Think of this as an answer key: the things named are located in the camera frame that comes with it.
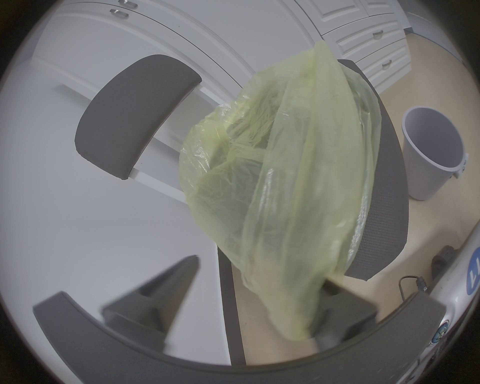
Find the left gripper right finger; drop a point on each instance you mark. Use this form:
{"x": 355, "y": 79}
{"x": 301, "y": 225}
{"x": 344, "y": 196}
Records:
{"x": 348, "y": 315}

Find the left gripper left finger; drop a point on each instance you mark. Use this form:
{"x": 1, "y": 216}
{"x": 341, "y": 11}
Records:
{"x": 165, "y": 300}

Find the yellow plastic bag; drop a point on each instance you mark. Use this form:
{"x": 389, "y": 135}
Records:
{"x": 281, "y": 187}

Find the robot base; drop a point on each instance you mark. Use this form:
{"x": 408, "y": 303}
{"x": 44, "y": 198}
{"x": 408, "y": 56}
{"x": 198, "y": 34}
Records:
{"x": 461, "y": 300}

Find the white trash bin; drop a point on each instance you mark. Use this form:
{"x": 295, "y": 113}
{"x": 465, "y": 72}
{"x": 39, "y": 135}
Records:
{"x": 423, "y": 176}

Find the dark grey white-framed chair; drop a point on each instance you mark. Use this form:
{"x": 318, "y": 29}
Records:
{"x": 131, "y": 112}

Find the white wardrobe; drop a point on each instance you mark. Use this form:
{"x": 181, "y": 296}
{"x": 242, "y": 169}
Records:
{"x": 225, "y": 22}

